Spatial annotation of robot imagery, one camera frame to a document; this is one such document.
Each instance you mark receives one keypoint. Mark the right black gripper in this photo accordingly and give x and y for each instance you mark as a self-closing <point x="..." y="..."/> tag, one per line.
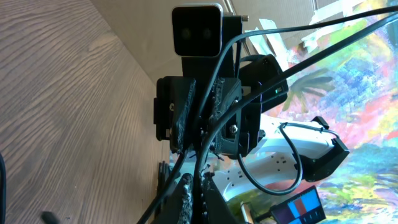
<point x="211" y="102"/>

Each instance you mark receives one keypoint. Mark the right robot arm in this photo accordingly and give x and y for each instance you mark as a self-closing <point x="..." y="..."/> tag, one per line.
<point x="310" y="150"/>

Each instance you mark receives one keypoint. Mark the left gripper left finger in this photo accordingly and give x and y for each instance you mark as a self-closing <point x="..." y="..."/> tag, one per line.
<point x="179" y="206"/>

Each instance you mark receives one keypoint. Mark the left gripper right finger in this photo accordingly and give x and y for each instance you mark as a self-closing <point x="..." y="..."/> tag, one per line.
<point x="214" y="209"/>

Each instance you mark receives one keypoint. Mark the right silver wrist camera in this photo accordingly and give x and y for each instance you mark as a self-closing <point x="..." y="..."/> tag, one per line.
<point x="197" y="29"/>

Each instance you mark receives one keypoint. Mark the red and blue background clutter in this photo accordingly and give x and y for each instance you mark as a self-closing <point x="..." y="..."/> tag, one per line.
<point x="355" y="90"/>

